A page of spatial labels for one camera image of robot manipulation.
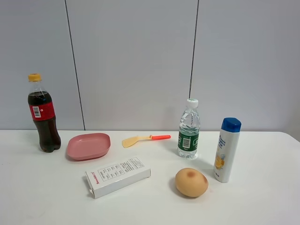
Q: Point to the yellow spatula orange handle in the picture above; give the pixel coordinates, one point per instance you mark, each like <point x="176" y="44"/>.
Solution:
<point x="133" y="140"/>

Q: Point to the cola bottle yellow cap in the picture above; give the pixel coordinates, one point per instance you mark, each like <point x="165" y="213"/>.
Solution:
<point x="43" y="115"/>

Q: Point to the white cardboard box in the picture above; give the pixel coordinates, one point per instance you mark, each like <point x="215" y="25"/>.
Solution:
<point x="117" y="175"/>

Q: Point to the white shampoo bottle blue cap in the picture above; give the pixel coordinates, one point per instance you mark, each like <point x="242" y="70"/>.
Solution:
<point x="226" y="148"/>

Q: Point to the pink plastic plate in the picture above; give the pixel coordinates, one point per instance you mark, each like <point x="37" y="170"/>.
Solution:
<point x="88" y="146"/>

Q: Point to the tan potato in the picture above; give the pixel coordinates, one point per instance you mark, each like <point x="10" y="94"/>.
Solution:
<point x="191" y="183"/>

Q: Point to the clear water bottle green label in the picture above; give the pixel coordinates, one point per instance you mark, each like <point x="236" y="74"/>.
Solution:
<point x="189" y="130"/>

